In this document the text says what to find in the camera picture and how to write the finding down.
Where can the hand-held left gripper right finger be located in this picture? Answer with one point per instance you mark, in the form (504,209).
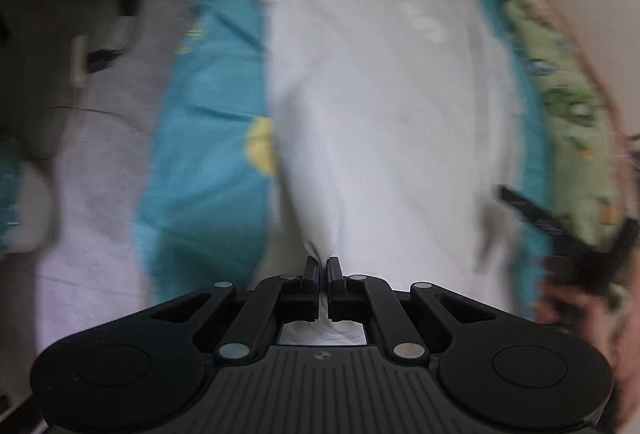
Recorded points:
(334,275)

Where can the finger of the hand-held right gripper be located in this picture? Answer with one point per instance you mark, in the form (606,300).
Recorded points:
(532,210)

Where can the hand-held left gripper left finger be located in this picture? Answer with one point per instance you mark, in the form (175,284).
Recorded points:
(311,275)

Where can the white garment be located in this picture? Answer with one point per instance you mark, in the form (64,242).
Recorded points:
(375,113)

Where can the person's right hand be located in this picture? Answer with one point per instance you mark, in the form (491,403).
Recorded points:
(575,309)

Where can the green printed quilt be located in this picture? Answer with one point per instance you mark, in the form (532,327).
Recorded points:
(565,98)

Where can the teal printed bed sheet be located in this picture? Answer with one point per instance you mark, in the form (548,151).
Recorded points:
(210,138)

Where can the pale lavender cloth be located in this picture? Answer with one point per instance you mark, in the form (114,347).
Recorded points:
(90,224)

